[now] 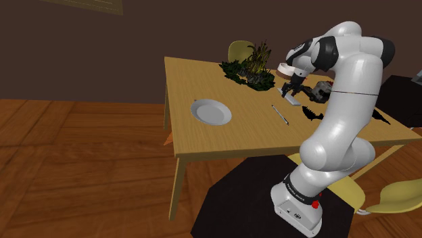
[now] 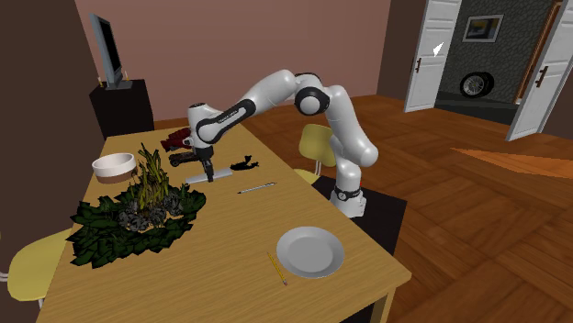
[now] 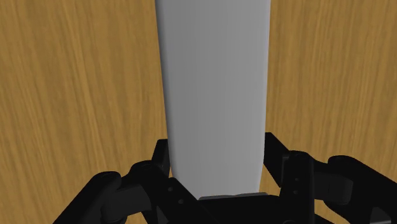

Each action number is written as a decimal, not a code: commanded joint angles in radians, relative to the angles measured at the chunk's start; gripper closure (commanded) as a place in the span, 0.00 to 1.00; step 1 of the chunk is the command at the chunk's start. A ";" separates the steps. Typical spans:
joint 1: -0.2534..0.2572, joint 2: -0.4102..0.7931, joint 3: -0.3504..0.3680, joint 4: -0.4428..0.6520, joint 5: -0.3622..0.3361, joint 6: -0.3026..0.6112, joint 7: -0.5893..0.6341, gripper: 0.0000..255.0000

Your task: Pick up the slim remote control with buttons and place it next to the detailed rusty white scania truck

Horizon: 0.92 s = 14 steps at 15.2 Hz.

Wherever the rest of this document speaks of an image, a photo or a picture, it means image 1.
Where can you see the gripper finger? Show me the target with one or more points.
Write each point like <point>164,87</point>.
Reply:
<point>296,90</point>
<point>285,90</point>

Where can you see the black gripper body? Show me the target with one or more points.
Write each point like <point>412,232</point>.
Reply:
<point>296,80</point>

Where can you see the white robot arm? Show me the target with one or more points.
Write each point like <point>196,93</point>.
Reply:
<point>349,108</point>

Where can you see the flat white remote control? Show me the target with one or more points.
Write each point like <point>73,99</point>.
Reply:
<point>294,100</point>

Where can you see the white and brown bowl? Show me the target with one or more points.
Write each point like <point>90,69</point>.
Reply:
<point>283,69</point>

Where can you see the grey and dark small appliance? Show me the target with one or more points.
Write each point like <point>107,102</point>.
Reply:
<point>320,92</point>

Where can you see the silver pen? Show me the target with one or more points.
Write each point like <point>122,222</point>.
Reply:
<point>280,115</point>

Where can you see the black jagged flat object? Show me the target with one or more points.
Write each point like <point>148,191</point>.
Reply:
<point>311,113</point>

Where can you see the green potted plant arrangement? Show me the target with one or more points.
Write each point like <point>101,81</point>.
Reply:
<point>255,71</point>

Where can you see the wooden table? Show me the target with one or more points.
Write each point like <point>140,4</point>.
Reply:
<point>230,138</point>

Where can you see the white plate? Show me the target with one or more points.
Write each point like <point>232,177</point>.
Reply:
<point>211,112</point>

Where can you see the dark cabinet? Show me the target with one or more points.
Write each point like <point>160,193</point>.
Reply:
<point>400,99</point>

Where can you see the black robot stand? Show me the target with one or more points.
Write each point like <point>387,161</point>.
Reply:
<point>244,197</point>

